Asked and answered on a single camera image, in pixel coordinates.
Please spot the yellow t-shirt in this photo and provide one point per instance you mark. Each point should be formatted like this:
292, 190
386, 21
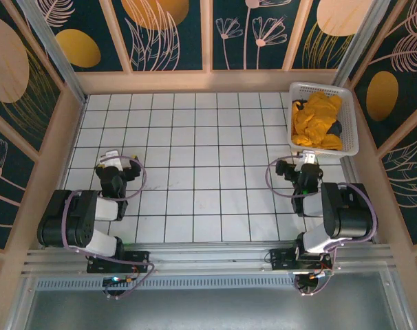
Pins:
315, 117

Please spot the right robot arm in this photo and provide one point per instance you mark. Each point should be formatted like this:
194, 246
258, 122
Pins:
349, 216

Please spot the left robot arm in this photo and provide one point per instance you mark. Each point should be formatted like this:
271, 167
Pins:
57, 220

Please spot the dark grey t-shirt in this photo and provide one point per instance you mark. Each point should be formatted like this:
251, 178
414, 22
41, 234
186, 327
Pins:
336, 129

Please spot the white plastic basket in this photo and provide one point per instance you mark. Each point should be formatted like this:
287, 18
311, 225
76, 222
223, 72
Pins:
349, 120

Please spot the small circuit board white connector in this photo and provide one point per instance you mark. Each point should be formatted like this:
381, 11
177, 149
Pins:
323, 272

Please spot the small circuit board blue light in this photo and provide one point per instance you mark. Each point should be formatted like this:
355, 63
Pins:
117, 279

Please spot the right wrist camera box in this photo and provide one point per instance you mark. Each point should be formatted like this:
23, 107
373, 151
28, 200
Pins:
308, 157

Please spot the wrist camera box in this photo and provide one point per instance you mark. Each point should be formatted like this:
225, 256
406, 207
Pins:
308, 157
110, 158

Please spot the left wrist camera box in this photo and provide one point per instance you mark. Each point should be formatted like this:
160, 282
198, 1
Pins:
110, 158

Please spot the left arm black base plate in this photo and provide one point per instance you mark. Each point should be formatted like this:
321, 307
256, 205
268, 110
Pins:
136, 259

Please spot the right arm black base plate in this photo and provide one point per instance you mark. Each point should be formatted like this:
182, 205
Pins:
280, 259

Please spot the aluminium mounting rail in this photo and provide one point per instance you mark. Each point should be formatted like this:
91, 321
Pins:
208, 254

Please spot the aluminium frame post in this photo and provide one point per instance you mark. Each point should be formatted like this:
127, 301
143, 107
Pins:
57, 51
360, 44

